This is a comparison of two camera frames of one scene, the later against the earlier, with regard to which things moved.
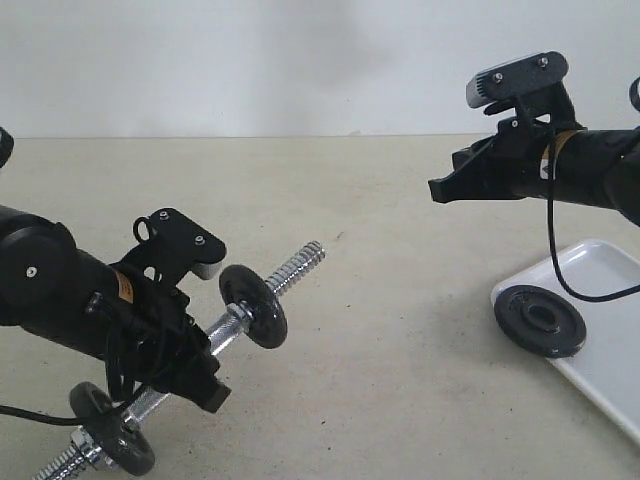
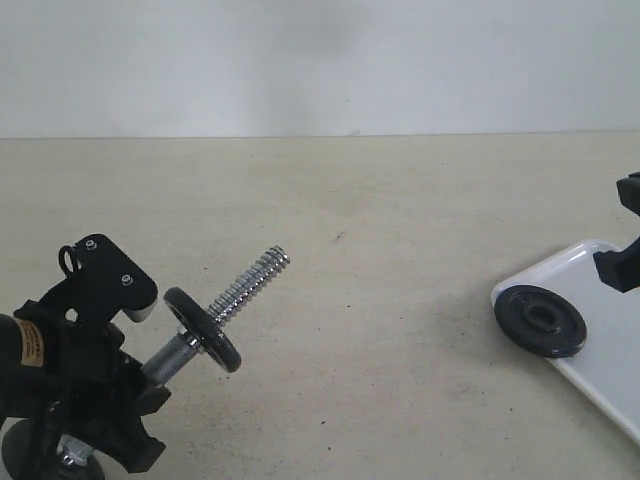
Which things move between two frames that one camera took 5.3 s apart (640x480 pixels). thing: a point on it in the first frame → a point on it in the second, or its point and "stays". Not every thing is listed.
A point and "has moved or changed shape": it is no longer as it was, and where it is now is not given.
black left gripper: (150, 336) → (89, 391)
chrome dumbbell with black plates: (113, 436) has moved or changed shape
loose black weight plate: (540, 321) stays
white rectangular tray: (607, 362) stays
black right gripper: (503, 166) → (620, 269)
